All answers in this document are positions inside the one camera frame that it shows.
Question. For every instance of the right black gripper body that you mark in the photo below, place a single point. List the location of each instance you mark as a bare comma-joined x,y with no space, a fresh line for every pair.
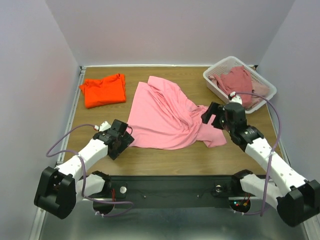
215,114

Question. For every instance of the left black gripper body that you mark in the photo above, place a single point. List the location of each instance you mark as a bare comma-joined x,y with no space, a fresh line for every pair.
125,141

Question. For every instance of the bright pink t shirt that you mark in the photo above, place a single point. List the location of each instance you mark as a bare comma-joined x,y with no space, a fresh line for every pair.
162,117

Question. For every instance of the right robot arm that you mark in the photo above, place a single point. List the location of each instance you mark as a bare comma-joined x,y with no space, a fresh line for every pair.
295,198

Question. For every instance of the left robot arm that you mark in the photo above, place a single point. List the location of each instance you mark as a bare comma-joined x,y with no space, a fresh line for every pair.
60,188

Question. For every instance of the pale pink t shirt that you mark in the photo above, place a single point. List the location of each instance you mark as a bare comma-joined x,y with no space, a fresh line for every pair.
250,101

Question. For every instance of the dusty rose t shirt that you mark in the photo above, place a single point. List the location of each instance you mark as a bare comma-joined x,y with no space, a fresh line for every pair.
237,80

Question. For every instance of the folded orange t shirt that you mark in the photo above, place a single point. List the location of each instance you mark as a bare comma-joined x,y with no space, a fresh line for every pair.
107,90

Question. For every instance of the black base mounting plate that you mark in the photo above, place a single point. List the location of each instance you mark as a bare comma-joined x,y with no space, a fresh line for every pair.
180,191

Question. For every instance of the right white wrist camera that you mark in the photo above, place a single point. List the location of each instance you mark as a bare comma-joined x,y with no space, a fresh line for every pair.
235,98

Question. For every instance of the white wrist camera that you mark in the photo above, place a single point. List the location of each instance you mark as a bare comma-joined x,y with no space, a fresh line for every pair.
235,98
102,127

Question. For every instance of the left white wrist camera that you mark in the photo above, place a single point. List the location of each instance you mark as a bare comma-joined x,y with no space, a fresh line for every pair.
102,127

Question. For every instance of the aluminium frame rail left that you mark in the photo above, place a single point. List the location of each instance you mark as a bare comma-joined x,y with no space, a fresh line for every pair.
71,110

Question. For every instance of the aluminium frame rail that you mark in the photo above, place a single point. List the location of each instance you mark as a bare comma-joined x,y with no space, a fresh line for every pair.
71,110
312,225

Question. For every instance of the aluminium frame rail right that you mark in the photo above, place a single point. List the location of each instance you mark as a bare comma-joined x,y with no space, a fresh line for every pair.
312,225

